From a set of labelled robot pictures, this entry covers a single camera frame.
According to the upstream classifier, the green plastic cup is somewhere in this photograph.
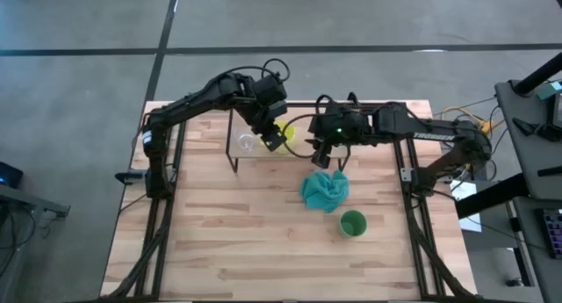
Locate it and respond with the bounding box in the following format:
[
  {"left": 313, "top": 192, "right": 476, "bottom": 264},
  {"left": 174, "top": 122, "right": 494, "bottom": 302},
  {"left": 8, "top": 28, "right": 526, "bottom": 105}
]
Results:
[{"left": 338, "top": 209, "right": 368, "bottom": 239}]

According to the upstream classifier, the white paper sheet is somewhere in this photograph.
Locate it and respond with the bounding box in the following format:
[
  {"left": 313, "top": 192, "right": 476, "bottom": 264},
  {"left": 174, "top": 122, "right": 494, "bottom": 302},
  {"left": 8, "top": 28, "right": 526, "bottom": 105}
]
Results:
[{"left": 450, "top": 179, "right": 483, "bottom": 233}]

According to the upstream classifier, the black aluminium mounting frame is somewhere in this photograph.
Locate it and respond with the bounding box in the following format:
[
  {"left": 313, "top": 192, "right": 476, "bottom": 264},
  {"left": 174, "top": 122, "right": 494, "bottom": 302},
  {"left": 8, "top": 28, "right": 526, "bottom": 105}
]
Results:
[{"left": 100, "top": 100, "right": 479, "bottom": 302}]

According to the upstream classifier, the black desk beam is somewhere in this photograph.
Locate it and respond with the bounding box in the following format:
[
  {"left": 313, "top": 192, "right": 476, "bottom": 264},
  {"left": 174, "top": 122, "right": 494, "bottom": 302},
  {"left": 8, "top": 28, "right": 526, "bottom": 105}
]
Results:
[{"left": 454, "top": 173, "right": 530, "bottom": 220}]

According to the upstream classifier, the grey desk with tools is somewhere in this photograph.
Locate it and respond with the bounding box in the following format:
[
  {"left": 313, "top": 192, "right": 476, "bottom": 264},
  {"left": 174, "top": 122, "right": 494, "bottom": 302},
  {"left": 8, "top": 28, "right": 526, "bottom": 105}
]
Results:
[{"left": 494, "top": 78, "right": 562, "bottom": 201}]

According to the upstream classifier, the black round pole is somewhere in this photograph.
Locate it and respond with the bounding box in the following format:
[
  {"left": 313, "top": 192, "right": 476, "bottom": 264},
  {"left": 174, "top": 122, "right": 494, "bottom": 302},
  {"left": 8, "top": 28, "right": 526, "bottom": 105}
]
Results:
[{"left": 513, "top": 52, "right": 562, "bottom": 97}]

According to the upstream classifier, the black device with blue light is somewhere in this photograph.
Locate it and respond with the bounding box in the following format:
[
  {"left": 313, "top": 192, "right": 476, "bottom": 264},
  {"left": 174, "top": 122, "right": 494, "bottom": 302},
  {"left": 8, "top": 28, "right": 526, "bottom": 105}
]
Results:
[{"left": 0, "top": 161, "right": 25, "bottom": 189}]

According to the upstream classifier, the clear plastic mug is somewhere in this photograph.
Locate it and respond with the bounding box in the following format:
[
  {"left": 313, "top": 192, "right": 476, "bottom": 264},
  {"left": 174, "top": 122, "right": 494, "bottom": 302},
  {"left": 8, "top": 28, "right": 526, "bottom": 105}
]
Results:
[{"left": 234, "top": 125, "right": 261, "bottom": 155}]

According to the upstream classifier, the yellow cable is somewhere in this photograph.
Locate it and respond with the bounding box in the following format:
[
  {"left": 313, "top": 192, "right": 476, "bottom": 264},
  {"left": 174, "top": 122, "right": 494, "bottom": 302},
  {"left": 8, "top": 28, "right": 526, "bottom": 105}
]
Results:
[{"left": 441, "top": 105, "right": 495, "bottom": 135}]

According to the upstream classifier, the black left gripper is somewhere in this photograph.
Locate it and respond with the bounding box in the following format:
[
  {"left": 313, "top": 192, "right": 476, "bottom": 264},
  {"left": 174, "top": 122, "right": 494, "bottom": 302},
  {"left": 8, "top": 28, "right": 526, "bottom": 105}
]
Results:
[{"left": 249, "top": 98, "right": 291, "bottom": 154}]

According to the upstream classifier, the black bracket on table edge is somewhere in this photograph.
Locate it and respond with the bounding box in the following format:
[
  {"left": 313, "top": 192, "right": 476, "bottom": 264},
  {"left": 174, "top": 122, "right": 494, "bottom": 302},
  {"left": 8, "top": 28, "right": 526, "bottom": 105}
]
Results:
[{"left": 114, "top": 170, "right": 148, "bottom": 184}]

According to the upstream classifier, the dark keyboard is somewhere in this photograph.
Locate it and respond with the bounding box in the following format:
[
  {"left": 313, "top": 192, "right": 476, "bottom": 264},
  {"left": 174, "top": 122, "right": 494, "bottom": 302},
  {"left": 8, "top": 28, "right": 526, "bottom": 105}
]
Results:
[{"left": 542, "top": 208, "right": 562, "bottom": 259}]

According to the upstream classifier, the yellow mug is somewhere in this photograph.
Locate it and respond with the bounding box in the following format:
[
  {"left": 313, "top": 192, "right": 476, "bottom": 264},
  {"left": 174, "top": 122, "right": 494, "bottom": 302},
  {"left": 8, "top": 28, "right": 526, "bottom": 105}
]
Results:
[{"left": 258, "top": 120, "right": 298, "bottom": 155}]

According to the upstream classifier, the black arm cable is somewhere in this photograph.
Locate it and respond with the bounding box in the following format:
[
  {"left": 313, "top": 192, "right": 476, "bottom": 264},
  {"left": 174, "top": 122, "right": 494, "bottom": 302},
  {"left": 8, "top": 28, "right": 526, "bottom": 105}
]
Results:
[
  {"left": 280, "top": 93, "right": 337, "bottom": 160},
  {"left": 227, "top": 57, "right": 292, "bottom": 84}
]

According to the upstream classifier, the grey side table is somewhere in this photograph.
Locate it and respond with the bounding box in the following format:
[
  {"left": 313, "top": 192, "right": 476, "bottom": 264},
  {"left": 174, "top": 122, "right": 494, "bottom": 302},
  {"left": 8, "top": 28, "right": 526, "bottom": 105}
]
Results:
[{"left": 0, "top": 183, "right": 71, "bottom": 291}]

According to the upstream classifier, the black angled tool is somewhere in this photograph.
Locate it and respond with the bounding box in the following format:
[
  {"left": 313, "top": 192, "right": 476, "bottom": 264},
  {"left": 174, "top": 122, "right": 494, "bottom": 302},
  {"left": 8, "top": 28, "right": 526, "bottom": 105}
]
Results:
[{"left": 511, "top": 117, "right": 562, "bottom": 142}]

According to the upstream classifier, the teal crumpled cloth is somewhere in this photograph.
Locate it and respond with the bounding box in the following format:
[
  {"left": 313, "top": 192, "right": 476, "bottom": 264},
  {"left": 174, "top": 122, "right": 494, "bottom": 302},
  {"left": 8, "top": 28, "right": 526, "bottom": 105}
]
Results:
[{"left": 299, "top": 169, "right": 351, "bottom": 214}]

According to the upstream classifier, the dark flat device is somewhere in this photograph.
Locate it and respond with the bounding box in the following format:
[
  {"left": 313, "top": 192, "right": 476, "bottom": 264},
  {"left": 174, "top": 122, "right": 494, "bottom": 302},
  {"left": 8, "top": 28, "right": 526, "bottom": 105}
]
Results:
[{"left": 551, "top": 91, "right": 562, "bottom": 129}]

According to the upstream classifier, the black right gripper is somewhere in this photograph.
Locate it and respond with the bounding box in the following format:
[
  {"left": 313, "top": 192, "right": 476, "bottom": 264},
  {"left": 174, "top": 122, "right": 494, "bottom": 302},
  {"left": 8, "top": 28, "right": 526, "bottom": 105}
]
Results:
[{"left": 304, "top": 111, "right": 353, "bottom": 170}]

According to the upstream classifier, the grey desk with keyboard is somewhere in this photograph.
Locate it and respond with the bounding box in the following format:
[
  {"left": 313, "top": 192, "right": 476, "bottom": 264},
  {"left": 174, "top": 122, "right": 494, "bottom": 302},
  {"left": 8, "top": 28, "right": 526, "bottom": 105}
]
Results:
[{"left": 511, "top": 196, "right": 562, "bottom": 303}]

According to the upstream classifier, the teal small box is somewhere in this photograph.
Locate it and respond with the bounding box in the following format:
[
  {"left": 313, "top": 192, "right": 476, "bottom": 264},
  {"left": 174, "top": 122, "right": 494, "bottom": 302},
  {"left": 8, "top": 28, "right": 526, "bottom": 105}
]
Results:
[{"left": 537, "top": 80, "right": 562, "bottom": 101}]

